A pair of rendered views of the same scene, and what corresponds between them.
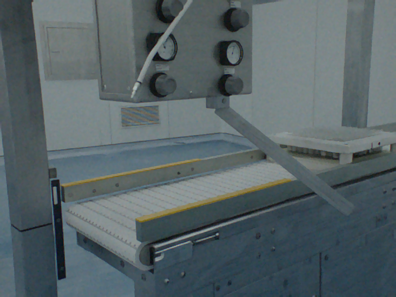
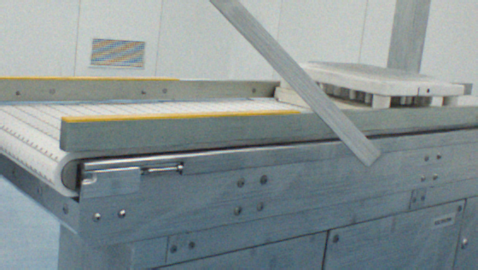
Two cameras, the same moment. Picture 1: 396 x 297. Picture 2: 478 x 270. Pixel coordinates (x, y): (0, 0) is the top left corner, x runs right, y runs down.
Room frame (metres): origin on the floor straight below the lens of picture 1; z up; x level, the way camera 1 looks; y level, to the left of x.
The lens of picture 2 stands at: (0.02, -0.04, 1.01)
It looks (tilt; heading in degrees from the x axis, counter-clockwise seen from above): 10 degrees down; 0
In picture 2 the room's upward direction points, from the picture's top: 6 degrees clockwise
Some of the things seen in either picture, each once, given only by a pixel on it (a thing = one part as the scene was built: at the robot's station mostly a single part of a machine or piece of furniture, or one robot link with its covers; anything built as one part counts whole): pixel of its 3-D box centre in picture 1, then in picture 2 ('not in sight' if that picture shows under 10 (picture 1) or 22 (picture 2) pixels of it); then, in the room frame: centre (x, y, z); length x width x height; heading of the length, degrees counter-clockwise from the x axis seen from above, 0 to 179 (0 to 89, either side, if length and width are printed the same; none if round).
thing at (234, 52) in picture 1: (231, 53); not in sight; (0.69, -0.05, 1.12); 0.04 x 0.01 x 0.04; 129
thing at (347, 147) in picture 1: (333, 138); (370, 79); (1.17, -0.35, 0.91); 0.25 x 0.24 x 0.02; 38
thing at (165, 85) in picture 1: (164, 81); not in sight; (0.61, 0.04, 1.09); 0.03 x 0.02 x 0.04; 129
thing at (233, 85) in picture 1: (233, 82); not in sight; (0.68, -0.05, 1.08); 0.03 x 0.03 x 0.04; 39
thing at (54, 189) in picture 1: (59, 230); not in sight; (0.84, 0.27, 0.80); 0.02 x 0.01 x 0.20; 129
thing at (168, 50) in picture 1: (164, 47); not in sight; (0.61, 0.04, 1.13); 0.04 x 0.01 x 0.04; 129
